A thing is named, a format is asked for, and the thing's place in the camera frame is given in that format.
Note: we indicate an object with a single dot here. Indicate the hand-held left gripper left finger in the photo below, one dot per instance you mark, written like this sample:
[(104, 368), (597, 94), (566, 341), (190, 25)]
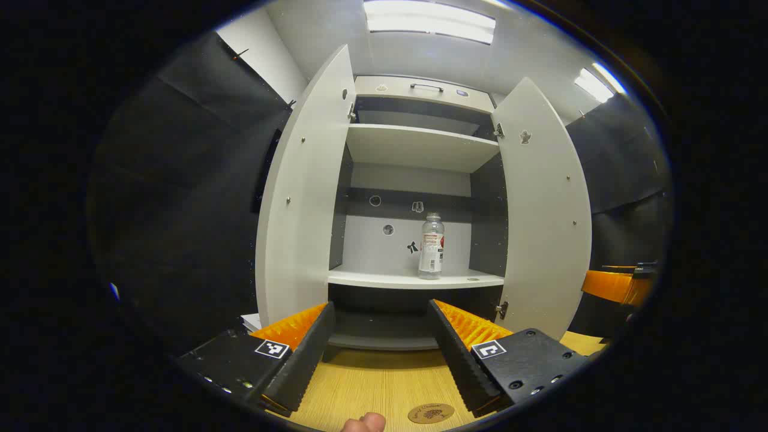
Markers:
[(306, 360)]

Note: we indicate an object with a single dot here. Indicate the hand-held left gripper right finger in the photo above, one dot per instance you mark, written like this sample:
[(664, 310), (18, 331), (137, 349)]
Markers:
[(462, 366)]

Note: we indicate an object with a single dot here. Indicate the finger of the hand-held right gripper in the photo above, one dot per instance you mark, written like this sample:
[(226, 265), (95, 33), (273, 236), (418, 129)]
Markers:
[(609, 287)]

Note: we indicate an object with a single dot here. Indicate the round wooden coaster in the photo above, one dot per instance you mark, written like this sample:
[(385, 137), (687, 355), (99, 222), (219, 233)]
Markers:
[(431, 414)]

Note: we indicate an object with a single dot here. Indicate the white cabinet door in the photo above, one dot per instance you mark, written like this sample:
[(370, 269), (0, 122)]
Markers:
[(300, 210), (546, 228)]

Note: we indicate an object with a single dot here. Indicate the clear plastic bottle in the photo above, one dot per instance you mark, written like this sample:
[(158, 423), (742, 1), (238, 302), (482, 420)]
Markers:
[(431, 252)]

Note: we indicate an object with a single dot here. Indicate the black backdrop cloth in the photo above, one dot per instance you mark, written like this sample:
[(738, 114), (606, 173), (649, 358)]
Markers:
[(180, 180)]

